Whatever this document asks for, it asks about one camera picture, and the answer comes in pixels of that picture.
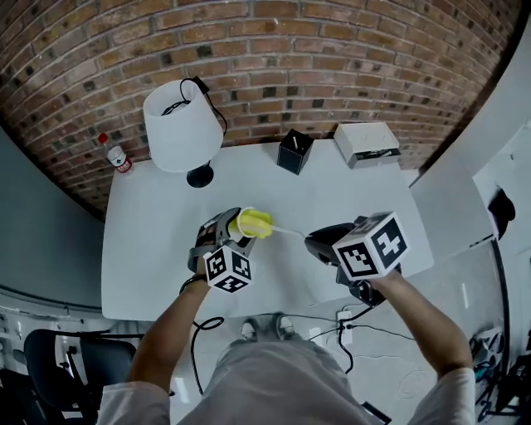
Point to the yellow paper cup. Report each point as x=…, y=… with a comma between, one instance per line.
x=235, y=226

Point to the person's left shoe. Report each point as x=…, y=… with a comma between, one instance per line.
x=249, y=330

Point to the white power strip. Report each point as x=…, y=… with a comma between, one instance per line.
x=344, y=317

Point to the black office chair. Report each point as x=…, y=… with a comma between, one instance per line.
x=41, y=365

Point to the white shelf unit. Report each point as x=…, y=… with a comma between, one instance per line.
x=514, y=166

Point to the person's left hand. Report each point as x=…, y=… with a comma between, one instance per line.
x=208, y=234

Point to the person's right forearm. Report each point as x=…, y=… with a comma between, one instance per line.
x=427, y=319

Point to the black square pen holder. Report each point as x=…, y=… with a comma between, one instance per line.
x=292, y=155

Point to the black folding chair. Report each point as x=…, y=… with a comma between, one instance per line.
x=108, y=361

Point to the clear bottle with red label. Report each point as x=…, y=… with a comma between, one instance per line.
x=120, y=162

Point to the black wristband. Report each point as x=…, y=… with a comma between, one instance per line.
x=193, y=283

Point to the black cap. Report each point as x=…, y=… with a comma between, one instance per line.
x=504, y=211

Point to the person's right shoe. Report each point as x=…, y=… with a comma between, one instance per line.
x=286, y=328

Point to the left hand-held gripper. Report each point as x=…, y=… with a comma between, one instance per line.
x=226, y=270

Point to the white flat box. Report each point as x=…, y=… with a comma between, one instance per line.
x=365, y=139

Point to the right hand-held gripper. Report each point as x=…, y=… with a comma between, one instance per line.
x=373, y=249

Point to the person's shoe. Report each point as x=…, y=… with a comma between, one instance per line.
x=286, y=328
x=249, y=330

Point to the yellow sponge brush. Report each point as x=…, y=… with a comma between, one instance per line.
x=257, y=224

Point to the person's left forearm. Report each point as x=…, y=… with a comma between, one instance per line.
x=170, y=332

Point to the black waist device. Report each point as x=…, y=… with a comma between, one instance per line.
x=376, y=411

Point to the person's white shirt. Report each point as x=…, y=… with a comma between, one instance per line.
x=282, y=386

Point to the grey cabinet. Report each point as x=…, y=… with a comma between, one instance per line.
x=41, y=232

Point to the heap of black equipment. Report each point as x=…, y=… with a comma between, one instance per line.
x=502, y=373

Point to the white shade table lamp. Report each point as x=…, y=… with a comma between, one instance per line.
x=178, y=133

